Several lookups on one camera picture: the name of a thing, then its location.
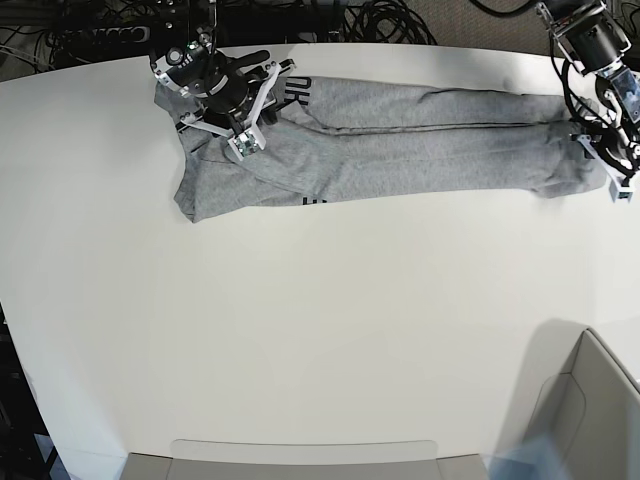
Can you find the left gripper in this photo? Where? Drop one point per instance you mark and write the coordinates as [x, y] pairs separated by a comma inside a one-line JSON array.
[[615, 146]]

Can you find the grey T-shirt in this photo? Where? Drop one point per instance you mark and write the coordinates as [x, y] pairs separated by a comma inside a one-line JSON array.
[[337, 140]]

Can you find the grey box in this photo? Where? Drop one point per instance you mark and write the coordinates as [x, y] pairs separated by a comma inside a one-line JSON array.
[[191, 459], [585, 423]]

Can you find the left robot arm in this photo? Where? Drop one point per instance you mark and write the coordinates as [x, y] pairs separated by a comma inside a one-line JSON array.
[[593, 43]]

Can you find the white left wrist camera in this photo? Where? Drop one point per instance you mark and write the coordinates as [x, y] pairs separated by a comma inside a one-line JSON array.
[[619, 192]]

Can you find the grey box bottom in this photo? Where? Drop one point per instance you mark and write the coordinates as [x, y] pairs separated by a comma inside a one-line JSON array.
[[191, 459]]

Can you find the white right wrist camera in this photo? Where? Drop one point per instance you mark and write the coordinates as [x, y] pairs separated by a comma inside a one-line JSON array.
[[247, 143]]

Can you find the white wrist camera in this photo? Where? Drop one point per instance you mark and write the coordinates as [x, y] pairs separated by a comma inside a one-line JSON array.
[[619, 192], [247, 143]]

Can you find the grey box right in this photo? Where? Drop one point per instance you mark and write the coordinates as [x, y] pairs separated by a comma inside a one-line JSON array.
[[585, 423]]

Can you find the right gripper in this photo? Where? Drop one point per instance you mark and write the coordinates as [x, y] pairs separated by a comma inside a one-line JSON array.
[[233, 92]]

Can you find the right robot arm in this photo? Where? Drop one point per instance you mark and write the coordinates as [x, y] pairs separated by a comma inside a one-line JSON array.
[[182, 65]]

